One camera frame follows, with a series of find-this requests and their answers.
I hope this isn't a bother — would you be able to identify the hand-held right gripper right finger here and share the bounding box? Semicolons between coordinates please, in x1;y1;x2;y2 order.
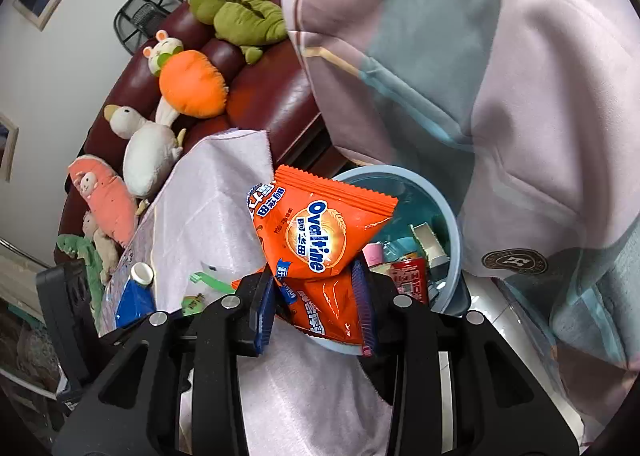
350;258;598;456

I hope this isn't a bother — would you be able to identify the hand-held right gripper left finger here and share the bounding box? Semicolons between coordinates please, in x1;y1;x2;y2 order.
50;272;277;456

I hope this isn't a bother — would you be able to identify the orange snack packet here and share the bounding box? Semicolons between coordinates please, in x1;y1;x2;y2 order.
280;271;363;356
247;165;399;281

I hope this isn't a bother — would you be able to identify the green white packet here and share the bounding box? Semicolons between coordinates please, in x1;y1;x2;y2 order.
189;261;236;294

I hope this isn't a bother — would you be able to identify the blue label water bottle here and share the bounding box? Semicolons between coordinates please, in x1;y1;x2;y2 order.
114;262;157;329

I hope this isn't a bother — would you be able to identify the white green medicine box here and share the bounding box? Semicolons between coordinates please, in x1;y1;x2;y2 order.
410;223;448;261

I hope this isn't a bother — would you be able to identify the teal plastic bin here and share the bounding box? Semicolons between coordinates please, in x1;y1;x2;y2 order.
320;165;463;354

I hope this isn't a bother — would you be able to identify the light green dinosaur plush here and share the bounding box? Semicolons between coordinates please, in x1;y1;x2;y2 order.
56;234;108;327

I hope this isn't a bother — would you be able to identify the beige plush doll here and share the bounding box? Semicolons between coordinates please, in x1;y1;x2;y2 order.
82;211;121;284

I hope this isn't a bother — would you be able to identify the pink carrot plush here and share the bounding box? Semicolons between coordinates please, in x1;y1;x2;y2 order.
67;158;138;247

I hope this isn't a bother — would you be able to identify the white duck plush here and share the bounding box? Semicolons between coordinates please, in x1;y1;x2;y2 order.
103;104;186;199

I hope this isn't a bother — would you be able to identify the dark red leather sofa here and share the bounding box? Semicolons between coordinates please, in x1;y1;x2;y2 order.
56;0;351;267

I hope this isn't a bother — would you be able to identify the orange carrot rabbit plush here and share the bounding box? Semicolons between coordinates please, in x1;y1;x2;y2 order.
142;30;230;119

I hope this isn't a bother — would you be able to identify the plaid pink grey blanket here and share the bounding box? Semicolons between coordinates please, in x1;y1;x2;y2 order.
277;0;640;437

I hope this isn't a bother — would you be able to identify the olive green dinosaur plush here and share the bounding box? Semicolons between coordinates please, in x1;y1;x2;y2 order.
187;0;288;65

